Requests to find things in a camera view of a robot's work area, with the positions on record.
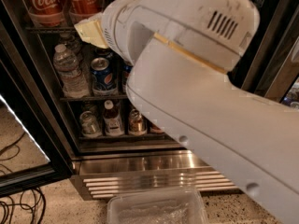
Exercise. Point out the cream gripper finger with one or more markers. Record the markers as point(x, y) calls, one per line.
point(90, 31)

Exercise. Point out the front left Pepsi can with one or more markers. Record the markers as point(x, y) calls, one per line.
point(104, 79)

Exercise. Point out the rear water bottle middle shelf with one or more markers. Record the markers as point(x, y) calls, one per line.
point(72, 43)

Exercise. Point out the red coca-cola can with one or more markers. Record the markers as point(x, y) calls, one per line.
point(47, 13)
point(83, 9)

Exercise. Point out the right red Coca-Cola can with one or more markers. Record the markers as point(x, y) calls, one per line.
point(83, 9)

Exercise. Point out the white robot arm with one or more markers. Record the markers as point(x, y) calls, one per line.
point(182, 52)

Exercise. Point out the white capped juice bottle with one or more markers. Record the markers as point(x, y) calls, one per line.
point(112, 119)

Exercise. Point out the pepsi can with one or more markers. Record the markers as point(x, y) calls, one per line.
point(126, 69)
point(104, 79)

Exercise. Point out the wire shelf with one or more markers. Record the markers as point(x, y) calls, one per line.
point(50, 30)
point(95, 98)

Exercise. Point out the middle wire shelf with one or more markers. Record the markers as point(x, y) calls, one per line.
point(95, 98)

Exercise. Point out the open black fridge door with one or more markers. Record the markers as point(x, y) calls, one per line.
point(32, 151)

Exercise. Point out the clear plastic bin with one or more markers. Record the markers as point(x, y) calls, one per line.
point(182, 205)

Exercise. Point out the left red Coca-Cola can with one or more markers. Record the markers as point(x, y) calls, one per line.
point(47, 13)

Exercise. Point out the stainless steel glass-door fridge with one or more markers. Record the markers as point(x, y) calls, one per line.
point(103, 167)

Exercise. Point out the clear jar bottom shelf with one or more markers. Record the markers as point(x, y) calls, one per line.
point(89, 125)

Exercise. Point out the front right Pepsi can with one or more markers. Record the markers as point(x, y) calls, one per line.
point(126, 69)

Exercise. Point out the brown soda can bottom shelf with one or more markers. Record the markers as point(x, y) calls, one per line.
point(136, 123)

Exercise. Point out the top wire shelf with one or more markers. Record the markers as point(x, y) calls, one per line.
point(50, 30)

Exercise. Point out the front water bottle middle shelf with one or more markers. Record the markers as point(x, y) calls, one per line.
point(66, 64)

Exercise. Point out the red soda can bottom shelf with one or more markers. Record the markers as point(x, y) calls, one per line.
point(155, 129)

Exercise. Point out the water bottle shelf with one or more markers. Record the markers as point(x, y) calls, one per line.
point(66, 64)
point(72, 43)

